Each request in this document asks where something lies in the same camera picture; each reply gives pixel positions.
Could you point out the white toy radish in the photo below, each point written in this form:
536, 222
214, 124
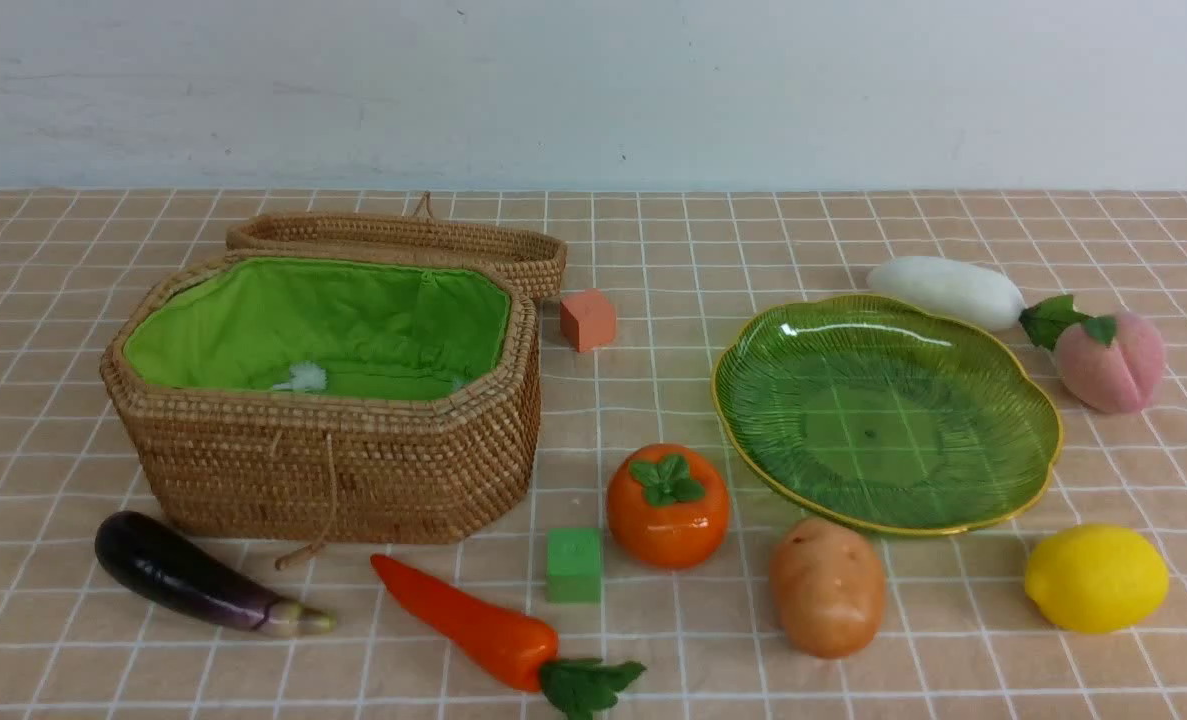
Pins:
970, 293

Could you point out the yellow toy lemon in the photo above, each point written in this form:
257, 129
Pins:
1096, 578

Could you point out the brown toy potato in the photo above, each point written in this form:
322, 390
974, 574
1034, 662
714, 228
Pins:
828, 587

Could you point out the purple toy eggplant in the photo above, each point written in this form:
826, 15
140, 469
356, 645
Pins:
156, 562

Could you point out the pink toy peach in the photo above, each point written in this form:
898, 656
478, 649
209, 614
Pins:
1118, 378

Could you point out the woven rattan basket lid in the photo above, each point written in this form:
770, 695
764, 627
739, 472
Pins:
533, 261

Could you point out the green foam cube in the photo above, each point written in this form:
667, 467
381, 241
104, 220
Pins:
574, 569

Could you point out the checkered beige tablecloth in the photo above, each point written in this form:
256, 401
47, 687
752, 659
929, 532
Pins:
960, 639

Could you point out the green leaf-shaped glass plate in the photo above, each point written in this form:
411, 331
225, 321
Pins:
875, 414

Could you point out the orange foam cube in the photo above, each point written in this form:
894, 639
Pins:
588, 320

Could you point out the orange toy persimmon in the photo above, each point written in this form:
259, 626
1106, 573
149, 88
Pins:
668, 506

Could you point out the woven rattan basket green lining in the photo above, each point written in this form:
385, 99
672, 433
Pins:
323, 398

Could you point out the orange toy carrot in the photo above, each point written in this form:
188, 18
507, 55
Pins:
516, 649

